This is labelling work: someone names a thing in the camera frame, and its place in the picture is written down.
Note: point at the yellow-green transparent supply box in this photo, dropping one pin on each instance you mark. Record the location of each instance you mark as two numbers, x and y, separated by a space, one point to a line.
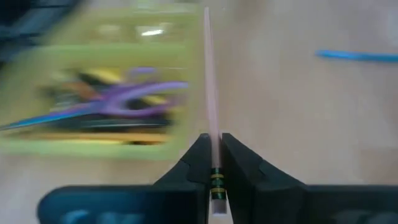
93 56

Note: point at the blue pen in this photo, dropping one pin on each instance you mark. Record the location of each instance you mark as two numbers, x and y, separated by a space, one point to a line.
357 56

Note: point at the orange pen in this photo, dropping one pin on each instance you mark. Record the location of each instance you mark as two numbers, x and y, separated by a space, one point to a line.
79 89

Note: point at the natural wood pencil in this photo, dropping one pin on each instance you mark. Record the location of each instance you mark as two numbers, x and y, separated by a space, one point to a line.
212 93

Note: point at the black pen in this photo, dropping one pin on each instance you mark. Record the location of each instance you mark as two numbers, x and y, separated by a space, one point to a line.
118 122

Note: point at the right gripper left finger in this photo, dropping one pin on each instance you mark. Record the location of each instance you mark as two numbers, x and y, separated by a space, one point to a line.
124 205

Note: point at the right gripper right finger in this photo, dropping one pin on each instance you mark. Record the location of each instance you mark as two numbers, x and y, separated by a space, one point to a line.
295 205

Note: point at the yellow pencil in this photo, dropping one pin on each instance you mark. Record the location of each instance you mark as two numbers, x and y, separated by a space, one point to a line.
93 137

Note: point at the black rail with silver brackets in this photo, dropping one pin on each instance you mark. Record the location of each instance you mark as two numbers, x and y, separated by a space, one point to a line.
28 28

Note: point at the long yellow pen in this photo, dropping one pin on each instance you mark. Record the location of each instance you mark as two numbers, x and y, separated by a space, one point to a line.
105 74

